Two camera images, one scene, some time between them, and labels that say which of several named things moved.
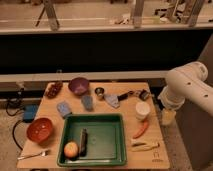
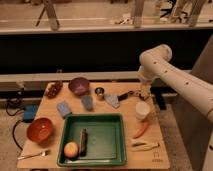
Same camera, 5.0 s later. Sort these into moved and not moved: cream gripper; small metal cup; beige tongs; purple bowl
Moved: cream gripper
Not moved: small metal cup; beige tongs; purple bowl
